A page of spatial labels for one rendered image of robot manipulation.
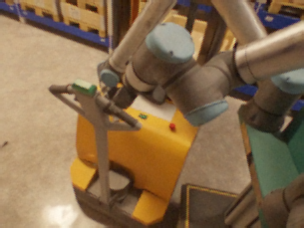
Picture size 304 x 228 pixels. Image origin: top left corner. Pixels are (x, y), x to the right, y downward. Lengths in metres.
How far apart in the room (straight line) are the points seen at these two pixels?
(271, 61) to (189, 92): 0.17
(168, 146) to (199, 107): 0.93
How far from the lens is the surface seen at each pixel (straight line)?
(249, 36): 1.04
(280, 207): 0.80
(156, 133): 1.35
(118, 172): 1.68
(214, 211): 1.81
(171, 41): 0.43
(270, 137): 1.09
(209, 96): 0.44
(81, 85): 0.78
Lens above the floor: 1.88
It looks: 43 degrees down
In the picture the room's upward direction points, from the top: 9 degrees clockwise
